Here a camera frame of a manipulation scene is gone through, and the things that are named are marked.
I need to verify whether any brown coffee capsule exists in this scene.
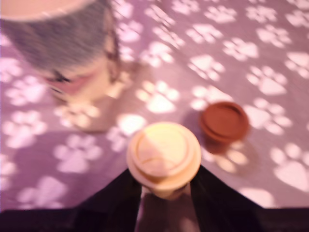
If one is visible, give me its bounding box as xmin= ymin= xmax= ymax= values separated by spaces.
xmin=198 ymin=101 xmax=251 ymax=154

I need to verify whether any paw print table cloth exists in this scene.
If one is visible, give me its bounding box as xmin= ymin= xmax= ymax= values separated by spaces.
xmin=0 ymin=0 xmax=309 ymax=232

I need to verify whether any cream coffee capsule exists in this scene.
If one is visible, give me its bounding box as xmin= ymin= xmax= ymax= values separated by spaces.
xmin=126 ymin=122 xmax=201 ymax=201

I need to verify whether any winter tree print coffee cup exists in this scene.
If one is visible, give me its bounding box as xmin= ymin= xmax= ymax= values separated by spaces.
xmin=0 ymin=0 xmax=135 ymax=133

